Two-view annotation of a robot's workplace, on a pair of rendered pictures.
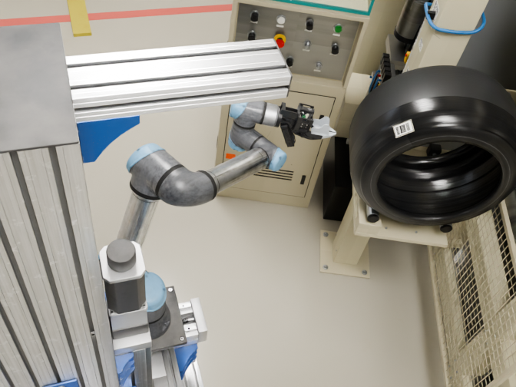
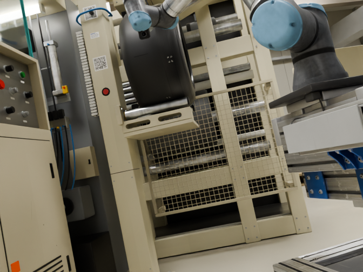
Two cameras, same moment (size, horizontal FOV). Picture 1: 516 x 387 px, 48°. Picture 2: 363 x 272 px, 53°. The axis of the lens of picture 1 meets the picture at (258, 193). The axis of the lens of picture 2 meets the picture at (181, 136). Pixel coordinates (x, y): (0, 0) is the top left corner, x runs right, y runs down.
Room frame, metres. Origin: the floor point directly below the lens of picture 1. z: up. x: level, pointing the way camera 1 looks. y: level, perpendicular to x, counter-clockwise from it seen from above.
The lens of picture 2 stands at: (1.07, 1.36, 0.59)
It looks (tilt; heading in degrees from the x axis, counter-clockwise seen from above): 5 degrees up; 281
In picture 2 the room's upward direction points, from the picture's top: 12 degrees counter-clockwise
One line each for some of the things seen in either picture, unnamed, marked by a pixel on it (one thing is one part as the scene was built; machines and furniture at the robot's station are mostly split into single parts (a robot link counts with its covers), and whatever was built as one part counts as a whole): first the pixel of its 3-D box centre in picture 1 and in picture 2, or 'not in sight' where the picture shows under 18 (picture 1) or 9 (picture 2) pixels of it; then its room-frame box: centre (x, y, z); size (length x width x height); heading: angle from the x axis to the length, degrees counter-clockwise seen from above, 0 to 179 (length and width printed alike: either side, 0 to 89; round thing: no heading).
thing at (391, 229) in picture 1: (398, 203); (163, 129); (1.54, -0.56, 0.80); 0.37 x 0.36 x 0.02; 95
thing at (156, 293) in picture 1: (146, 295); (306, 32); (0.86, 0.29, 0.88); 0.13 x 0.12 x 0.14; 57
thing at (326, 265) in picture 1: (344, 253); not in sight; (1.79, -0.52, 0.01); 0.27 x 0.27 x 0.02; 5
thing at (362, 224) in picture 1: (366, 193); (158, 121); (1.53, -0.43, 0.84); 0.36 x 0.09 x 0.06; 5
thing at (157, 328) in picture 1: (148, 312); (316, 71); (0.86, 0.28, 0.77); 0.15 x 0.15 x 0.10
